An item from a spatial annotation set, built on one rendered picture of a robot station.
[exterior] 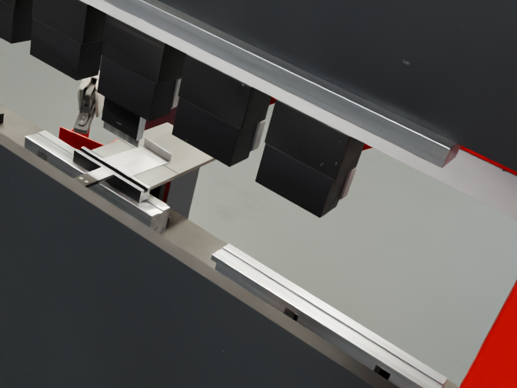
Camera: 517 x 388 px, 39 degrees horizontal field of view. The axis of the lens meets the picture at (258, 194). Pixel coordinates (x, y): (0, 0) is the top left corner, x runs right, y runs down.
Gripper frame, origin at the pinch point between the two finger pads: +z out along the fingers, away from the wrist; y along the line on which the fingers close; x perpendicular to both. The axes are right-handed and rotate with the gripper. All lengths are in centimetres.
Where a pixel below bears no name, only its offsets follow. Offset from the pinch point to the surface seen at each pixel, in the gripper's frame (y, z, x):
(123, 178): 5.1, 14.1, 13.4
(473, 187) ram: 54, 28, 70
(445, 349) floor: -129, -18, 139
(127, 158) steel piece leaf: 1.1, 6.7, 12.3
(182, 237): -6.7, 18.6, 28.4
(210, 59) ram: 41.0, 6.0, 26.6
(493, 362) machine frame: 94, 70, 56
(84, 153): 1.9, 8.5, 3.0
